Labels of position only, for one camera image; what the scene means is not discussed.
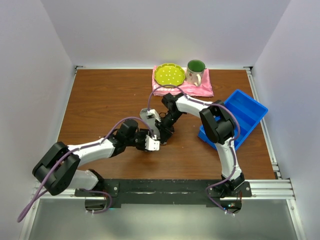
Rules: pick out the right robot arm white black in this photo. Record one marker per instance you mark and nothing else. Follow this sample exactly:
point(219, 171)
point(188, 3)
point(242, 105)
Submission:
point(220, 126)

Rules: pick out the aluminium frame rail front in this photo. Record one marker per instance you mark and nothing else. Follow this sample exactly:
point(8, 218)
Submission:
point(28, 213)

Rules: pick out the grey sock black stripes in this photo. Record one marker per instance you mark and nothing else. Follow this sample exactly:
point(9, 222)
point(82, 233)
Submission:
point(151, 122)

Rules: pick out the cream mug green inside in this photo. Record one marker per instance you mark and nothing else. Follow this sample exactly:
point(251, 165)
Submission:
point(194, 72)

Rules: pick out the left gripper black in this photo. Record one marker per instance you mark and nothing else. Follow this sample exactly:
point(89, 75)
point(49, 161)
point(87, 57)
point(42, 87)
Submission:
point(143, 132)

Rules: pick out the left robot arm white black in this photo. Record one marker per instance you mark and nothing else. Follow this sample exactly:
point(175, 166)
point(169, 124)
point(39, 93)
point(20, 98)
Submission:
point(58, 170)

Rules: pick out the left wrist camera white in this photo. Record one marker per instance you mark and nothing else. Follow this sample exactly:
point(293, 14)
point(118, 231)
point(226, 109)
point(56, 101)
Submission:
point(152, 144)

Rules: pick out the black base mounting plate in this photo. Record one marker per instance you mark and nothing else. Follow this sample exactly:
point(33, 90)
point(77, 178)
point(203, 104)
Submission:
point(119, 192)

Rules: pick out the blue plastic divided bin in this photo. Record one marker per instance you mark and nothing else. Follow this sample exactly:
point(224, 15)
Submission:
point(248, 112)

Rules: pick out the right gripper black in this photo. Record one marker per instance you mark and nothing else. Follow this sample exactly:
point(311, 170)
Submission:
point(166, 132)

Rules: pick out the yellow-green dotted plate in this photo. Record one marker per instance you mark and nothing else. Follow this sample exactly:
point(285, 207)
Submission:
point(169, 74)

